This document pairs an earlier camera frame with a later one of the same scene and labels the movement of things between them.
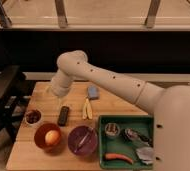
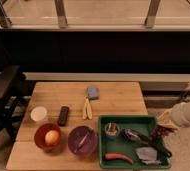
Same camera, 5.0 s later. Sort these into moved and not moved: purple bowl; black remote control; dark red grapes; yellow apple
Moved: dark red grapes
Not moved: yellow apple; purple bowl; black remote control
